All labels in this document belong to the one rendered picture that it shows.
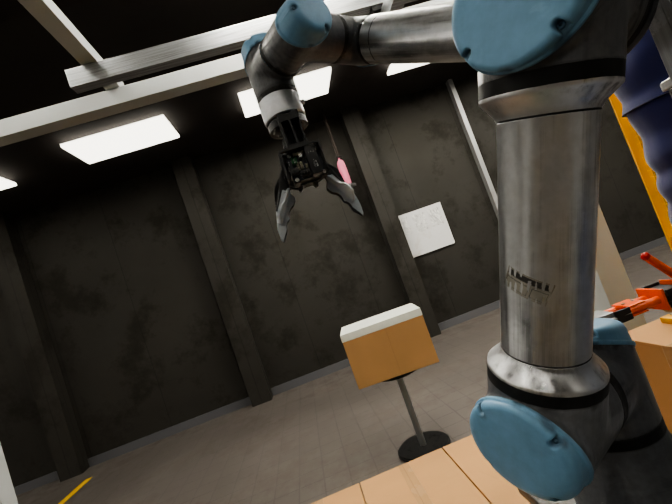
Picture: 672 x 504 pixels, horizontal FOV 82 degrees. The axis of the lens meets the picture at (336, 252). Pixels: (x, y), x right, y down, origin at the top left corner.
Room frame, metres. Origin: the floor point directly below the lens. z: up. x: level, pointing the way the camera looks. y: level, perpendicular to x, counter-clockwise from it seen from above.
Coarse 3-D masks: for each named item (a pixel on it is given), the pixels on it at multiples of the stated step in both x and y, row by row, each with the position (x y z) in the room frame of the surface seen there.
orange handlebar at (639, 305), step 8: (640, 296) 1.11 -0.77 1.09; (656, 296) 1.06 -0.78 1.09; (616, 304) 1.10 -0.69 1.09; (624, 304) 1.08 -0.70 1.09; (632, 304) 1.05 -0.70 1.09; (640, 304) 1.05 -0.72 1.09; (648, 304) 1.05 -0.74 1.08; (656, 304) 1.06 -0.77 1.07; (632, 312) 1.05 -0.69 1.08; (640, 312) 1.05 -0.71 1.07
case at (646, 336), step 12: (648, 324) 1.27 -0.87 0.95; (660, 324) 1.23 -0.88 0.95; (636, 336) 1.21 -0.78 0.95; (648, 336) 1.18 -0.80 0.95; (660, 336) 1.15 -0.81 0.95; (636, 348) 1.19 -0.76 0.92; (648, 348) 1.15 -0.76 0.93; (660, 348) 1.11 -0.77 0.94; (648, 360) 1.16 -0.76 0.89; (660, 360) 1.12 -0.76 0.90; (648, 372) 1.18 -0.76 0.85; (660, 372) 1.14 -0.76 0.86; (660, 384) 1.16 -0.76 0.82; (660, 396) 1.17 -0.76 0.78; (660, 408) 1.19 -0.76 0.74
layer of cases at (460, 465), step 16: (448, 448) 1.76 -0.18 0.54; (464, 448) 1.72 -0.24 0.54; (416, 464) 1.72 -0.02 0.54; (432, 464) 1.68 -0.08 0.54; (448, 464) 1.64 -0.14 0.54; (464, 464) 1.60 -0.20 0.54; (480, 464) 1.57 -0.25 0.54; (368, 480) 1.73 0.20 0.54; (384, 480) 1.69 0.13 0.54; (400, 480) 1.65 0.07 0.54; (416, 480) 1.61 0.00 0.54; (432, 480) 1.57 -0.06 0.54; (448, 480) 1.54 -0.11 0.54; (464, 480) 1.50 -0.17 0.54; (480, 480) 1.47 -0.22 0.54; (496, 480) 1.44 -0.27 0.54; (336, 496) 1.70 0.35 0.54; (352, 496) 1.66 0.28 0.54; (368, 496) 1.62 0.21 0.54; (384, 496) 1.58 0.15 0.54; (400, 496) 1.54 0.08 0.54; (416, 496) 1.51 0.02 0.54; (432, 496) 1.48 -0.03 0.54; (448, 496) 1.45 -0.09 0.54; (464, 496) 1.42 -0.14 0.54; (480, 496) 1.39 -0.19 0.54; (496, 496) 1.36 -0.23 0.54; (512, 496) 1.33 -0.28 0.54
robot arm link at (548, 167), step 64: (512, 0) 0.29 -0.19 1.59; (576, 0) 0.26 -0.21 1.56; (640, 0) 0.31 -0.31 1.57; (512, 64) 0.29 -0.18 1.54; (576, 64) 0.29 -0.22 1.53; (512, 128) 0.34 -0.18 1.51; (576, 128) 0.32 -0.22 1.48; (512, 192) 0.35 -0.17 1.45; (576, 192) 0.33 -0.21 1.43; (512, 256) 0.37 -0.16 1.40; (576, 256) 0.35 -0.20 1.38; (512, 320) 0.39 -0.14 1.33; (576, 320) 0.36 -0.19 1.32; (512, 384) 0.39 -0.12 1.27; (576, 384) 0.37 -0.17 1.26; (512, 448) 0.41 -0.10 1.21; (576, 448) 0.37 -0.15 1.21
